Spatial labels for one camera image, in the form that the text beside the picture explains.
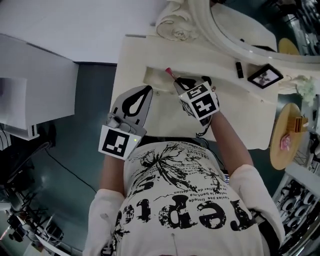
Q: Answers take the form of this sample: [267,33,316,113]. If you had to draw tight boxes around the small wooden box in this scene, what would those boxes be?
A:
[287,116,310,133]

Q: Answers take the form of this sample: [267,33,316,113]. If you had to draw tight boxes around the red lipstick tube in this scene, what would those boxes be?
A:
[165,66,179,82]

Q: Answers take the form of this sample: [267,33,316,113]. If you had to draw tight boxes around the black picture frame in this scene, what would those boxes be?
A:
[247,63,285,90]

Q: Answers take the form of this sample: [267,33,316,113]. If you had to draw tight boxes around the person's right forearm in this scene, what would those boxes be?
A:
[211,108,254,176]

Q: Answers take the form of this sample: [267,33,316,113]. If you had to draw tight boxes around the person's left forearm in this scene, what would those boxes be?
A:
[99,151,128,198]

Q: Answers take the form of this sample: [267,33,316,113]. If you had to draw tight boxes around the black equipment clutter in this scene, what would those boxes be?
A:
[0,139,65,247]

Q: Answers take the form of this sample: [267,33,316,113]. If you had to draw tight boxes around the cream vanity table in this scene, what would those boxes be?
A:
[114,33,279,151]

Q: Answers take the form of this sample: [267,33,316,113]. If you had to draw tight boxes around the small black lipstick tube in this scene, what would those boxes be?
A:
[235,61,245,79]

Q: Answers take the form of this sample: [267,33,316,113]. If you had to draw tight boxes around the round wooden side table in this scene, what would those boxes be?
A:
[269,102,310,171]

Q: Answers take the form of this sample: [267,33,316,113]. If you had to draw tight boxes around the rack of white headsets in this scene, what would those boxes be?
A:
[272,162,320,256]

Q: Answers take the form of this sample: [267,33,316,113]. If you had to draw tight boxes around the oval mirror white carved frame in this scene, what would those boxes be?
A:
[156,0,320,63]

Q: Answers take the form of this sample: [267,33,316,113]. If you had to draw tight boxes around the white shelf unit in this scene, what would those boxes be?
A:
[0,33,78,138]

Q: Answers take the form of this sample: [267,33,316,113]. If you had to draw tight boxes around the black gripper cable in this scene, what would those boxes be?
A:
[194,124,226,171]

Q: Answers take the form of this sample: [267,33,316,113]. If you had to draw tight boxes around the pink packet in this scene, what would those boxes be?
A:
[279,133,292,151]

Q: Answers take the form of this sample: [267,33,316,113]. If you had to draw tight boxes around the person's white printed shirt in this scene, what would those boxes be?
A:
[83,141,286,256]

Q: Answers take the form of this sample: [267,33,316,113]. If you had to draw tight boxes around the white flowers in vase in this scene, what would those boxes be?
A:
[278,73,317,103]

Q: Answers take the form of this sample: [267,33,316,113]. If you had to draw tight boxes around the black floor cable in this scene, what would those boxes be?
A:
[46,142,98,194]

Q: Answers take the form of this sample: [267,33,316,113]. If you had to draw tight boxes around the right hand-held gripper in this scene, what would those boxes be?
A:
[173,76,221,127]

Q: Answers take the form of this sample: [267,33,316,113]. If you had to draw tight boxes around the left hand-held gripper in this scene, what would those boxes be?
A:
[98,84,154,161]

